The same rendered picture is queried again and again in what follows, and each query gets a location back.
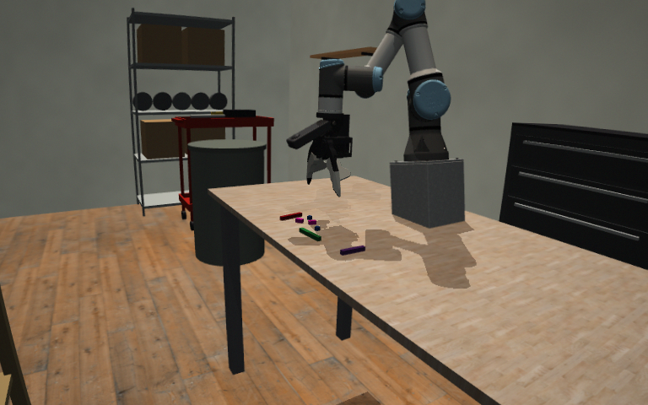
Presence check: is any dark red rod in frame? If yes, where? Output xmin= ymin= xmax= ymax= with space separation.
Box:
xmin=280 ymin=212 xmax=302 ymax=220

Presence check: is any purple rod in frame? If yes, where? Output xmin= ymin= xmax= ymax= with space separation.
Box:
xmin=340 ymin=246 xmax=365 ymax=256

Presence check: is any green rod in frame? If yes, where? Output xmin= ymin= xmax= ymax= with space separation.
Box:
xmin=300 ymin=228 xmax=321 ymax=241

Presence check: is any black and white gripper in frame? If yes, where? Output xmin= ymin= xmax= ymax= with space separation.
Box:
xmin=306 ymin=112 xmax=353 ymax=197

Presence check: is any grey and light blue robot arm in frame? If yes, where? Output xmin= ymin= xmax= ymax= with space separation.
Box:
xmin=286 ymin=0 xmax=451 ymax=161

